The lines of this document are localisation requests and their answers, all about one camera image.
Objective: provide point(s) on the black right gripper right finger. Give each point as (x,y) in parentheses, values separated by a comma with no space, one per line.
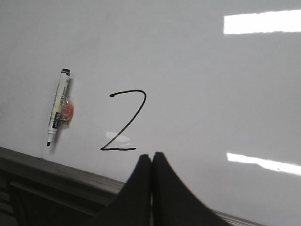
(173,203)

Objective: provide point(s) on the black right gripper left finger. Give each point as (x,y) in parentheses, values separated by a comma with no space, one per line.
(131,206)

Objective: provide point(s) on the red magnet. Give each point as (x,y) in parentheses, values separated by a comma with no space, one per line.
(66,115)

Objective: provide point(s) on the white black-tipped whiteboard marker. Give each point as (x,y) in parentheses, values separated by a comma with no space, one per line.
(58,104)

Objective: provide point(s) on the grey aluminium whiteboard ledge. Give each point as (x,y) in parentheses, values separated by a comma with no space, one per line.
(37,192)

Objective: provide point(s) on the white whiteboard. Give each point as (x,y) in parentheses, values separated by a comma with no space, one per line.
(161,76)

